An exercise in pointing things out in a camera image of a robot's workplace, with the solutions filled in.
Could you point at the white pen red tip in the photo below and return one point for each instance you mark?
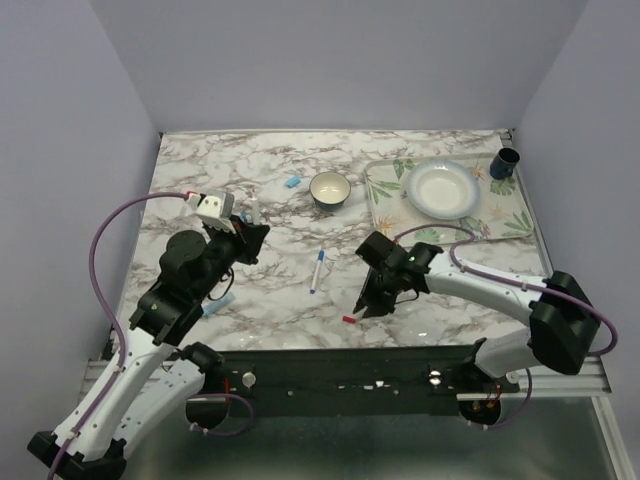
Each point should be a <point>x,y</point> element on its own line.
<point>255,208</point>

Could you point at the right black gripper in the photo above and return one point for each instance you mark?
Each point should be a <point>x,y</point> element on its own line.
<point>377,306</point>

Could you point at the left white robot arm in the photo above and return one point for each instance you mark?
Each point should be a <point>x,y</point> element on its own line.
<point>96,440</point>

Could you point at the white pen blue tip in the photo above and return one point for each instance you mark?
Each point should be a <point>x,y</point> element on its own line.
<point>316,272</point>

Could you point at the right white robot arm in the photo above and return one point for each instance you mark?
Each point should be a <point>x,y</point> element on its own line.
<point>559,322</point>

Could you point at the dark blue cup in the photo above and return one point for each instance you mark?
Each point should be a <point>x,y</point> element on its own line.
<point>504,163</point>

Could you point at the teal bowl cream inside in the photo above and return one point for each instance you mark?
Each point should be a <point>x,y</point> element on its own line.
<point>329,190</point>

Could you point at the white plate blue rim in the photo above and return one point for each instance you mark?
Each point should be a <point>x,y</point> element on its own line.
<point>443,189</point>

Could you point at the floral leaf serving tray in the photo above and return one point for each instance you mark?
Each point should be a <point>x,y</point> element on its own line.
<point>501,213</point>

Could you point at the aluminium rail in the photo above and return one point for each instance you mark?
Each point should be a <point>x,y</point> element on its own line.
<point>591,381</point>

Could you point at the light blue eraser block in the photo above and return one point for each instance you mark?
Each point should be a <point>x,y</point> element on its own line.
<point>292,182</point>

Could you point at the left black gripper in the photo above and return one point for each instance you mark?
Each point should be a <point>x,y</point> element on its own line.
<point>249,239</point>

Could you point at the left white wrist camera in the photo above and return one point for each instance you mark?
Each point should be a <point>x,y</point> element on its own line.
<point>213,209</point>

